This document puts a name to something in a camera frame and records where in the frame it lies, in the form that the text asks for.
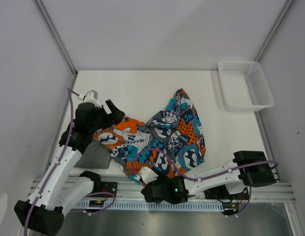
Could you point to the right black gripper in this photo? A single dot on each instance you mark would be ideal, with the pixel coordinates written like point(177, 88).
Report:
point(165, 179)

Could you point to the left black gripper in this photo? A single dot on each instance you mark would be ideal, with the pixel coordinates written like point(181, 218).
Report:
point(117, 115)

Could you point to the grey shorts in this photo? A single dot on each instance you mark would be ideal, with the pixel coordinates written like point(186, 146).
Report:
point(96, 156)

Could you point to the colourful patterned shorts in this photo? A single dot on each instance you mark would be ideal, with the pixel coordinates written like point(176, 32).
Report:
point(171, 142)

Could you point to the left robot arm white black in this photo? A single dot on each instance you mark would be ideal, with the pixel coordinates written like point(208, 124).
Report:
point(46, 208)

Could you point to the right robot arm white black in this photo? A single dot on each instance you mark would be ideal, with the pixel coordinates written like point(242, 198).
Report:
point(246, 169)

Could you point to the white plastic basket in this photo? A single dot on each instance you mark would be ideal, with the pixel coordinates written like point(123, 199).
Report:
point(244, 86)

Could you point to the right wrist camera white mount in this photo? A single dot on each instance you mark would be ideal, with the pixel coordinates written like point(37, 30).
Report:
point(146, 175)

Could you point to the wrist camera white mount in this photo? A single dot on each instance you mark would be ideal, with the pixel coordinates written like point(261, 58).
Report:
point(90, 97)
point(146, 175)

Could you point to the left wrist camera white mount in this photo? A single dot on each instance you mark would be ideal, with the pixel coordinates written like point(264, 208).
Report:
point(90, 97)

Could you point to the white slotted cable duct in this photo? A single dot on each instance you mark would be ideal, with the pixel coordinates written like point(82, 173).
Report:
point(142, 205)

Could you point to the aluminium mounting rail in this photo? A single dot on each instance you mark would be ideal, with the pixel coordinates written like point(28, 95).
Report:
point(128, 190)

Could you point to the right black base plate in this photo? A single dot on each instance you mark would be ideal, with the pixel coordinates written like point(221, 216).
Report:
point(221, 194)

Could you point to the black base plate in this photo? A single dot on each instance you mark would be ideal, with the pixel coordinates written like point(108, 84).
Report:
point(110, 188)
point(221, 194)

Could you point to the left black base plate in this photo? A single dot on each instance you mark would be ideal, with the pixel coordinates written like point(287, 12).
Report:
point(110, 188)

